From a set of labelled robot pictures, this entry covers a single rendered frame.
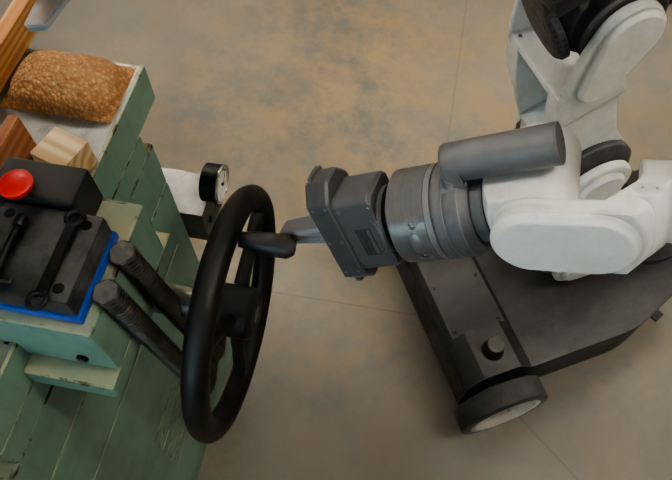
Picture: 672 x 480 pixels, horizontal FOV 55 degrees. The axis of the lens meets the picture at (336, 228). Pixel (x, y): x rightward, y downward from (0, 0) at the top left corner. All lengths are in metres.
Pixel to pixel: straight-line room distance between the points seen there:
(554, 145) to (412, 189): 0.13
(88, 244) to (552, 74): 0.63
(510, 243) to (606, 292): 1.06
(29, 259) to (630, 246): 0.49
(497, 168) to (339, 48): 1.65
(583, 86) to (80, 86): 0.60
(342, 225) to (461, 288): 0.88
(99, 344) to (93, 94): 0.32
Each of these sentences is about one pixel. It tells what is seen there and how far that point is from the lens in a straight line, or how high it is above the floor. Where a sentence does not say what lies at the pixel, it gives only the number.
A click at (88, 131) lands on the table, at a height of 0.90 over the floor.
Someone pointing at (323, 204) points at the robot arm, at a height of 0.99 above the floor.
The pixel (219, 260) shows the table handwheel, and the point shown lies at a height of 0.95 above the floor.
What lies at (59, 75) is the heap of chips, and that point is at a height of 0.94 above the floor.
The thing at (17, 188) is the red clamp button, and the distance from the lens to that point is 0.63.
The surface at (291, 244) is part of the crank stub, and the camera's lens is 0.64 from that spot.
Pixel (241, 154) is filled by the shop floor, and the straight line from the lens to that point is 1.89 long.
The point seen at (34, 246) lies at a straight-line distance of 0.62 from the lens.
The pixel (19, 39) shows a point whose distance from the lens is 0.92.
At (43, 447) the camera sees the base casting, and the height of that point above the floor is 0.76.
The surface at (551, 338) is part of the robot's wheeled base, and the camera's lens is 1.49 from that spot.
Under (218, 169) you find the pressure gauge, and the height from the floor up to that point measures 0.69.
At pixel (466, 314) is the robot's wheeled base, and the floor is 0.19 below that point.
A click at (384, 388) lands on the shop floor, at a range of 1.56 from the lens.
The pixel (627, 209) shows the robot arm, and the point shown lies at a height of 1.09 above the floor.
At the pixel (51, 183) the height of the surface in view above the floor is 1.01.
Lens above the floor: 1.49
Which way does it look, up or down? 60 degrees down
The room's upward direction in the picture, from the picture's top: straight up
